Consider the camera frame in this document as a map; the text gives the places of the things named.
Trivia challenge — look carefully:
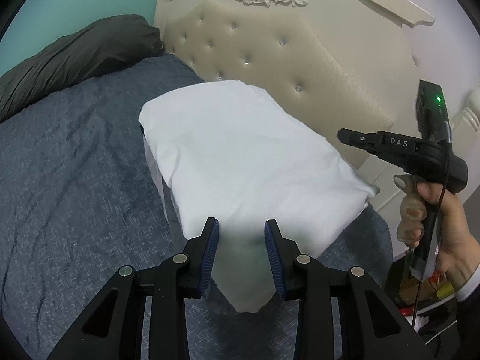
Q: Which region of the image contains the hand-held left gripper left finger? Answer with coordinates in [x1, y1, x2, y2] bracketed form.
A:
[47, 217, 220, 360]

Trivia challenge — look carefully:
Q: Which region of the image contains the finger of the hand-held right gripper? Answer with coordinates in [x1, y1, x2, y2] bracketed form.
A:
[337, 128, 387, 151]

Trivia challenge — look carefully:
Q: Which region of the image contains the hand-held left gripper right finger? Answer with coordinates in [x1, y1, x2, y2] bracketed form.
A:
[264, 219, 432, 360]

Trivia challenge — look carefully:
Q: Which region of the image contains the white long-sleeve shirt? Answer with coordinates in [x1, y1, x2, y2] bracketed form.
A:
[139, 79, 376, 314]

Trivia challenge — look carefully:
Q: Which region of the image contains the person's right forearm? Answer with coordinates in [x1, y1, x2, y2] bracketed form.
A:
[454, 270, 480, 360]

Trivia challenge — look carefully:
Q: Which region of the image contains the person's right hand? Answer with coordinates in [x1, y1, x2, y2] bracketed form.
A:
[407, 182, 480, 302]

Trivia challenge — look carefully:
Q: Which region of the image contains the cream tufted headboard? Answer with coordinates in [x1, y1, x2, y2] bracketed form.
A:
[154, 0, 480, 233]

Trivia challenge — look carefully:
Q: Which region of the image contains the floor clutter pile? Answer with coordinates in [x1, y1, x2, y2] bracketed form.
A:
[384, 247, 460, 346]

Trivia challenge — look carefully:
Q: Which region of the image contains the bed with blue patterned sheet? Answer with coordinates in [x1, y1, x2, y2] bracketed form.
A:
[0, 53, 394, 360]

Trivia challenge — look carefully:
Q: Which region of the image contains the dark grey rolled duvet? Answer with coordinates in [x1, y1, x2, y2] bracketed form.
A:
[0, 14, 164, 122]

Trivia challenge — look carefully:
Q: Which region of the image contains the black cable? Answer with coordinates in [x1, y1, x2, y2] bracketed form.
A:
[410, 150, 452, 331]

